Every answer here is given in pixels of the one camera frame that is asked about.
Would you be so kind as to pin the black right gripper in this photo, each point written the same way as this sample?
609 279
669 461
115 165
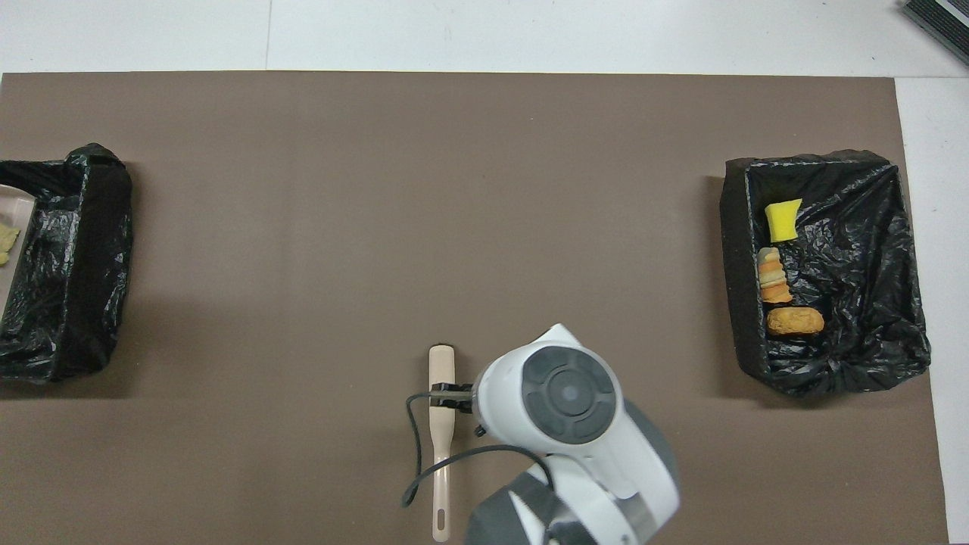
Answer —
468 399

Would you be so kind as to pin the beige hand brush black bristles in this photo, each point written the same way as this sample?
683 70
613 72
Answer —
441 367

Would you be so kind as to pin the pale layered bread chunk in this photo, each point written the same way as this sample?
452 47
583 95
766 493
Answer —
773 276

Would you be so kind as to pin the brown bread roll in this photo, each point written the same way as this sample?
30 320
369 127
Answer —
795 322

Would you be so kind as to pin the small yellow sponge piece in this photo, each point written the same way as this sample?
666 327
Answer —
783 220

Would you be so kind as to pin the striped croissant piece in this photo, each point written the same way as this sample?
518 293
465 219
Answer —
7 241

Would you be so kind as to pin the beige plastic dustpan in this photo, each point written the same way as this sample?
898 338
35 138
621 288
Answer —
19 208

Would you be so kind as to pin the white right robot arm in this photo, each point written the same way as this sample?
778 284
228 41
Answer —
575 424

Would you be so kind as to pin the black bag-lined bin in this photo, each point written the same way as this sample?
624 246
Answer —
855 250
98 265

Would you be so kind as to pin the brown paper table mat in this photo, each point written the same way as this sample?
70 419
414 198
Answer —
378 189

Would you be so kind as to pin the black ribbed panel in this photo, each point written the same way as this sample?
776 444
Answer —
939 19

